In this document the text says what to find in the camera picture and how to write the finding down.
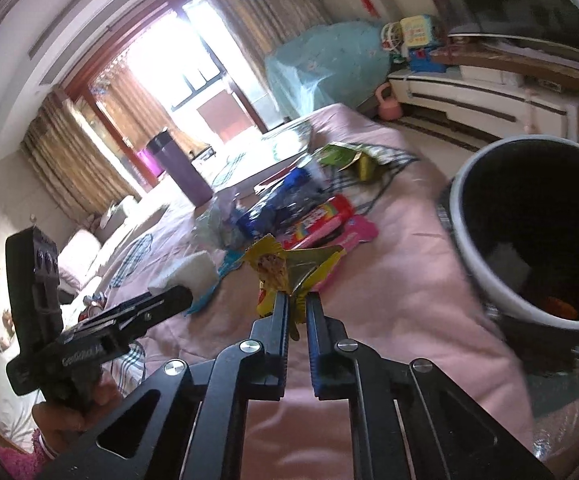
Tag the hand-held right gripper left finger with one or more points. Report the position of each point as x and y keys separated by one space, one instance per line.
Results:
x=282 y=332

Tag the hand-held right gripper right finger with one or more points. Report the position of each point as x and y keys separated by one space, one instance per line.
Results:
x=315 y=345

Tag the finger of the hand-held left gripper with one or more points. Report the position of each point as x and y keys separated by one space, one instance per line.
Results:
x=164 y=301

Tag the yellow snack wrapper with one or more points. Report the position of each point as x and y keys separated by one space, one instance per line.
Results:
x=269 y=265

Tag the white bin with black bag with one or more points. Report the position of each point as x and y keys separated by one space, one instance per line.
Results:
x=469 y=240

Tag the person's left hand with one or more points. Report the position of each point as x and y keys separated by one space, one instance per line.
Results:
x=69 y=425

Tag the white tissue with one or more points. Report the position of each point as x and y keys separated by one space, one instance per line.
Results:
x=189 y=270

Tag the light blue wrapper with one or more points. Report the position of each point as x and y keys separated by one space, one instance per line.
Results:
x=214 y=280

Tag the pale sofa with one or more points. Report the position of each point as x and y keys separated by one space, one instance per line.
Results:
x=94 y=240

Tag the clear plastic wrapper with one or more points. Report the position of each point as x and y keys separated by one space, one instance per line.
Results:
x=214 y=220

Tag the pink blanket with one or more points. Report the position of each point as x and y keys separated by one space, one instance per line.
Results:
x=394 y=285

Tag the red snack packet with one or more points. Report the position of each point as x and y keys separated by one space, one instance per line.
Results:
x=319 y=220

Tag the pink wrapper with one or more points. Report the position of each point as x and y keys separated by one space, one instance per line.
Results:
x=362 y=227

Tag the purple thermos bottle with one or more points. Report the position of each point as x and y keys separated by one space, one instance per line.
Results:
x=184 y=175

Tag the blue snack packet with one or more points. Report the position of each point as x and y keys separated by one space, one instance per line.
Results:
x=274 y=205

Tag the beige curtain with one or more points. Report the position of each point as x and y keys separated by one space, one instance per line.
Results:
x=269 y=0
x=64 y=150

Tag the white book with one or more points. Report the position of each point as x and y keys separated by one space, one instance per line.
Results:
x=264 y=150

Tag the green snack wrapper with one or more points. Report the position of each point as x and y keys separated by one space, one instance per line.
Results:
x=339 y=155

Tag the balcony sliding door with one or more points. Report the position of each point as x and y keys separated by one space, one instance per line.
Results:
x=194 y=70

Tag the orange wrapper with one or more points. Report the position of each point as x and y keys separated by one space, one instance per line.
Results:
x=559 y=307

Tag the pink kettlebell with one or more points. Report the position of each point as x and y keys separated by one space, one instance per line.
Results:
x=387 y=104

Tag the teal furniture cover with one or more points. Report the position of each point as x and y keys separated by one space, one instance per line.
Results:
x=329 y=65

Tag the white television cabinet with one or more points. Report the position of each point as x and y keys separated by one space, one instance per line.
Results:
x=469 y=95

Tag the white cage toy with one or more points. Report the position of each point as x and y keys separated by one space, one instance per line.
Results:
x=389 y=35

